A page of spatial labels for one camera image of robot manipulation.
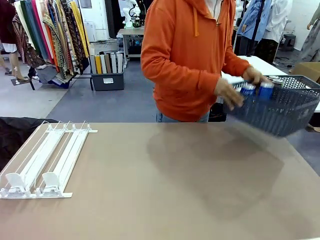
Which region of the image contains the person's left forearm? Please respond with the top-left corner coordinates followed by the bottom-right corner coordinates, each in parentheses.
top-left (224, 49), bottom-right (251, 76)

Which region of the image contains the brown cardboard box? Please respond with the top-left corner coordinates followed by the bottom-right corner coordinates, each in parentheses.
top-left (291, 61), bottom-right (320, 83)

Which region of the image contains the black cloth cover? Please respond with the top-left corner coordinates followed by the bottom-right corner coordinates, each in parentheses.
top-left (0, 116), bottom-right (60, 173)

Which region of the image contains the grey metal workbench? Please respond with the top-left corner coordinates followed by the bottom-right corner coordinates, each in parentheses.
top-left (117, 27), bottom-right (145, 62)

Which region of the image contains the white fabric roll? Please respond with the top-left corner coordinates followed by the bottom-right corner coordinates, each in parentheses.
top-left (110, 52), bottom-right (118, 74)
top-left (99, 54), bottom-right (107, 75)

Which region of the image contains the person's left hand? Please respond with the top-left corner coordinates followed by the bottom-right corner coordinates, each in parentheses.
top-left (242, 65), bottom-right (268, 86)

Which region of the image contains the dark grey storage bin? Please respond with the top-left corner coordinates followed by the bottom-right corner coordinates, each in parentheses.
top-left (90, 71), bottom-right (125, 91)

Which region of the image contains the mannequin in grey dress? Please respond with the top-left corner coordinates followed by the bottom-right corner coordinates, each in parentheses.
top-left (298, 4), bottom-right (320, 62)

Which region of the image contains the mannequin in white coat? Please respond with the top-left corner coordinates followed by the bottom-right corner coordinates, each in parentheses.
top-left (262, 0), bottom-right (293, 63)

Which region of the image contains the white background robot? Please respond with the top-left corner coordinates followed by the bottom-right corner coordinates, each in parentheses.
top-left (121, 0), bottom-right (146, 28)

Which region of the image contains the mannequin in blue shirt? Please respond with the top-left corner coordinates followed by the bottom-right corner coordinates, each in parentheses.
top-left (236, 0), bottom-right (272, 57)

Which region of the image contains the bare white mannequin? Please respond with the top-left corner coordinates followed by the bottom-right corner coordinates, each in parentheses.
top-left (233, 0), bottom-right (245, 21)

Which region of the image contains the grey plastic mesh basket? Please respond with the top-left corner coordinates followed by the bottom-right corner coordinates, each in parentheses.
top-left (226, 74), bottom-right (320, 138)

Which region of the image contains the person's right hand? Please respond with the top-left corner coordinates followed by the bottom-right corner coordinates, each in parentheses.
top-left (214, 78), bottom-right (245, 111)

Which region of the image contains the brown fabric roll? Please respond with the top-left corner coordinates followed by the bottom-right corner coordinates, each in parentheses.
top-left (104, 53), bottom-right (112, 74)

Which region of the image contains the person's right forearm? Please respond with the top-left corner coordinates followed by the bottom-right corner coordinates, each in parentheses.
top-left (159, 57), bottom-right (222, 97)

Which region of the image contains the person in orange hoodie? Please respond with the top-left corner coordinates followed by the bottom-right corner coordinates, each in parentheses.
top-left (140, 0), bottom-right (252, 123)

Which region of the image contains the clothes rack with colourful garments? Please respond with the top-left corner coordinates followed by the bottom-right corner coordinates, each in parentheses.
top-left (13, 0), bottom-right (91, 86)

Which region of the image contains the dark plastic stool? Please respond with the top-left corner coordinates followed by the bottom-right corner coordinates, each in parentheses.
top-left (279, 33), bottom-right (297, 52)

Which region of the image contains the white side table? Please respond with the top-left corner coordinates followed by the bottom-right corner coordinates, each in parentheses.
top-left (221, 55), bottom-right (320, 113)

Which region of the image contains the blue Pocari Sweat can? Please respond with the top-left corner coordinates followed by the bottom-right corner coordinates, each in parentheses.
top-left (258, 81), bottom-right (275, 100)
top-left (239, 83), bottom-right (256, 98)

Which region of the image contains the white wire can dispenser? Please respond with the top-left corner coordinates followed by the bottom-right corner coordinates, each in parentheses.
top-left (0, 120), bottom-right (99, 200)

